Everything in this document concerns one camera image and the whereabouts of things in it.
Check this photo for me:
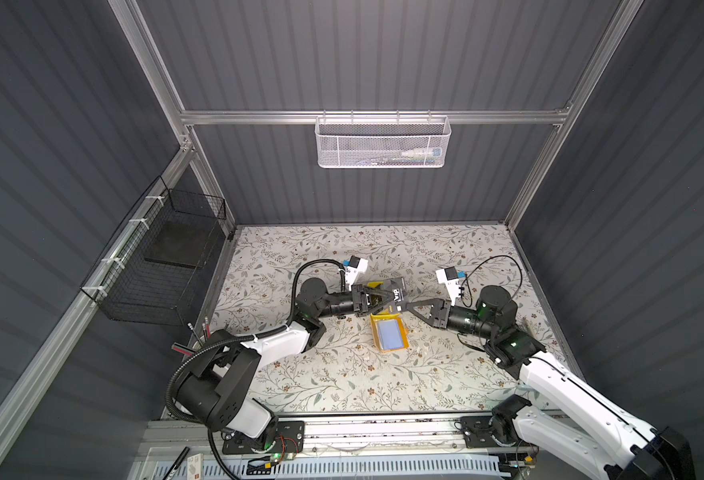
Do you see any black pen foreground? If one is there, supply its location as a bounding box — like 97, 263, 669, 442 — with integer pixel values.
162, 446, 190, 480

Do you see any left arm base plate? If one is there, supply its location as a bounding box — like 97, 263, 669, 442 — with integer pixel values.
221, 419, 306, 455

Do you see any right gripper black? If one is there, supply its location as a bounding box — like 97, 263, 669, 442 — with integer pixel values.
407, 299, 495, 342

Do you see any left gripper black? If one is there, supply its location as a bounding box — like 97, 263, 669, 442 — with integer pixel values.
313, 287, 392, 323

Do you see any thin black cable right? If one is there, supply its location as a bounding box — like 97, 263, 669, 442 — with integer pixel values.
459, 254, 525, 308

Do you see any pen holder with pens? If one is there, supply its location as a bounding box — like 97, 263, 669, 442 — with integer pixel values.
171, 321, 211, 357

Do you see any aluminium front rail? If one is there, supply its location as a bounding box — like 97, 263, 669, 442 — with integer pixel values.
147, 410, 620, 457

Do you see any black credit card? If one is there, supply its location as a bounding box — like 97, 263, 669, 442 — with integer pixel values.
384, 277, 409, 312

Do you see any white small box foreground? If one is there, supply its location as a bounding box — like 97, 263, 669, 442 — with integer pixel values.
186, 453, 204, 480

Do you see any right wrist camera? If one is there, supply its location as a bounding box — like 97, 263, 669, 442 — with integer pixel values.
436, 267, 466, 305

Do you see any black wire mesh basket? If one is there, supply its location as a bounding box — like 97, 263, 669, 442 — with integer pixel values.
81, 182, 227, 328

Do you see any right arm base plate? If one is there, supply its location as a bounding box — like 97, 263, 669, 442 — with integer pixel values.
457, 415, 533, 448

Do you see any black corrugated cable left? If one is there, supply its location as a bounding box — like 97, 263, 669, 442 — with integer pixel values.
164, 258, 348, 480

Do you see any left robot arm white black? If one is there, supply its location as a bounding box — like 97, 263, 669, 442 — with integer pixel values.
165, 278, 405, 450

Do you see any white tube in basket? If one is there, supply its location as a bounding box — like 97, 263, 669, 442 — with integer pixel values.
400, 147, 443, 162

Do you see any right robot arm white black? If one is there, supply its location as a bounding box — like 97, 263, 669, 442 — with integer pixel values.
407, 285, 697, 479

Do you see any white wire mesh basket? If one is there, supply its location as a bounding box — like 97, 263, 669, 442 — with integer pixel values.
314, 115, 452, 169

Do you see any yellow leather card holder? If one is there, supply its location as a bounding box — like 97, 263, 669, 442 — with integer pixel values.
370, 314, 409, 352

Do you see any black pad in basket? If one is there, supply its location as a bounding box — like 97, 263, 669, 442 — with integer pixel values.
143, 216, 217, 269

